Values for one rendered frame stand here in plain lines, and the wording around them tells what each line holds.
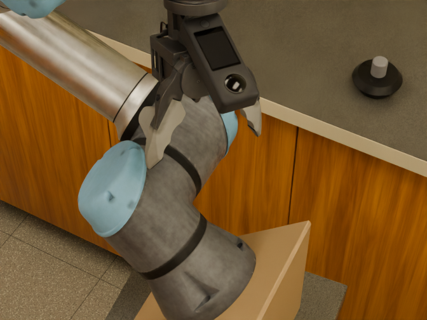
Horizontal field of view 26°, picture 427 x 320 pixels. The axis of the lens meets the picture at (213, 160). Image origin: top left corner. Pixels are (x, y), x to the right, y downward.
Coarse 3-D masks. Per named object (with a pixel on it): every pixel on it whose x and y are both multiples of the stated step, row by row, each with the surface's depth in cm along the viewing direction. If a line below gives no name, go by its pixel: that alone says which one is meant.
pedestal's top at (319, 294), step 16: (304, 272) 145; (128, 288) 143; (144, 288) 143; (304, 288) 143; (320, 288) 143; (336, 288) 143; (128, 304) 141; (304, 304) 141; (320, 304) 141; (336, 304) 141
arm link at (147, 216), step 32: (128, 160) 117; (96, 192) 118; (128, 192) 116; (160, 192) 118; (192, 192) 123; (96, 224) 118; (128, 224) 117; (160, 224) 118; (192, 224) 120; (128, 256) 120; (160, 256) 119
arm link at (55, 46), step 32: (0, 32) 126; (32, 32) 125; (64, 32) 126; (32, 64) 128; (64, 64) 125; (96, 64) 125; (128, 64) 127; (96, 96) 126; (128, 96) 125; (128, 128) 125; (192, 128) 124; (224, 128) 127; (192, 160) 122
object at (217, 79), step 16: (208, 16) 102; (192, 32) 101; (208, 32) 101; (224, 32) 102; (192, 48) 101; (208, 48) 100; (224, 48) 101; (208, 64) 99; (224, 64) 100; (240, 64) 100; (208, 80) 99; (224, 80) 99; (240, 80) 99; (224, 96) 98; (240, 96) 98; (256, 96) 99; (224, 112) 99
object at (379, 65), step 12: (372, 60) 166; (384, 60) 166; (360, 72) 168; (372, 72) 167; (384, 72) 167; (396, 72) 168; (360, 84) 167; (372, 84) 166; (384, 84) 166; (396, 84) 167; (372, 96) 168; (384, 96) 168
